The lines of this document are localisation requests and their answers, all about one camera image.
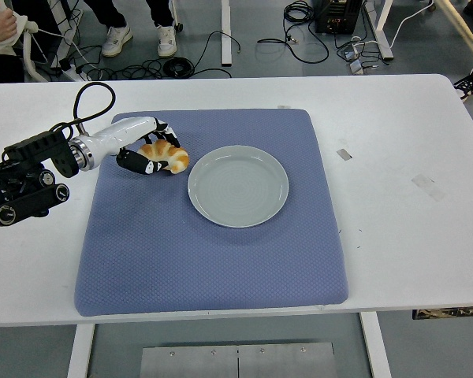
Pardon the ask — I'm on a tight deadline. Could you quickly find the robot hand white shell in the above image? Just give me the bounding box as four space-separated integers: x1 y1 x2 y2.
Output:
87 116 182 177

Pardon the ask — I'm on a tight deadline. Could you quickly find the croissant bread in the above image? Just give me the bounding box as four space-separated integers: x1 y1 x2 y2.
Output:
136 140 190 174

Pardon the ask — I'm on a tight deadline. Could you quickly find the grey round plate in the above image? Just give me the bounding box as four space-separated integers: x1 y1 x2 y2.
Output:
187 144 291 229

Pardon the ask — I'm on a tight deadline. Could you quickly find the white power strip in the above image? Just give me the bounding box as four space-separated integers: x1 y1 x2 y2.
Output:
59 64 88 83

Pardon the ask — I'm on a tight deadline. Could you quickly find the person's leg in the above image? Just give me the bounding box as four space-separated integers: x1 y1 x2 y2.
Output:
145 0 177 28
83 0 127 31

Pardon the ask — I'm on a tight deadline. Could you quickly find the person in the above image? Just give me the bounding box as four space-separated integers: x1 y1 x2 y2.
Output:
0 0 40 84

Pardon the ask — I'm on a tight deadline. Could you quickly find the white background table leg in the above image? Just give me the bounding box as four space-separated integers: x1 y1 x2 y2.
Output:
220 0 233 65

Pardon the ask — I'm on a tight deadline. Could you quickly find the blue quilted mat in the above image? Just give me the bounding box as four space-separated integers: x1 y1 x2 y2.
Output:
73 108 349 318

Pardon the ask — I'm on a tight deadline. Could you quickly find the person's hand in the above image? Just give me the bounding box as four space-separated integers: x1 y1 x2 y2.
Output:
0 6 19 45

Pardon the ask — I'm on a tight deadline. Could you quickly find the black equipment box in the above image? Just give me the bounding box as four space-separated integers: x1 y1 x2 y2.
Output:
314 0 366 35

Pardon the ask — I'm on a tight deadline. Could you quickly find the clear tape piece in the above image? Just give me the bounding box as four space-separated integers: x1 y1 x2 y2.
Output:
411 173 446 202

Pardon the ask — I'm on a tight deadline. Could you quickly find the person's black white shoe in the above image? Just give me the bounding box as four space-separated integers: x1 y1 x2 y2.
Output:
453 67 473 102

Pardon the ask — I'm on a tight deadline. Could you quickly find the label strip under table edge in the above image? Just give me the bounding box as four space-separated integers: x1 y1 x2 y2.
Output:
412 306 473 321

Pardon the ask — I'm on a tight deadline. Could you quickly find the black coiled cable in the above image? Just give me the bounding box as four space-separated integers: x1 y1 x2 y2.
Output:
141 56 233 79

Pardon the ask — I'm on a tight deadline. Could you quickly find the white tube frame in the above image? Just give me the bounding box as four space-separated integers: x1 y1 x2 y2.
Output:
21 29 49 83

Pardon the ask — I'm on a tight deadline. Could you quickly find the thin black arched cable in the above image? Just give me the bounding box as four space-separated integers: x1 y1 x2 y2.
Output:
192 31 244 76

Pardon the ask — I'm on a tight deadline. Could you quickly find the black looped floor cable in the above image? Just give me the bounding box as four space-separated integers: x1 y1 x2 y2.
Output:
257 0 330 64

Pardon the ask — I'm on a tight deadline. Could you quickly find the white background table frame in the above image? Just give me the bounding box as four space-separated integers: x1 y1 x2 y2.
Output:
372 0 395 61

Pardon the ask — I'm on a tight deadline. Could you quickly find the white floor cable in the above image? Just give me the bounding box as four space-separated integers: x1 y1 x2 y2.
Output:
389 0 434 48

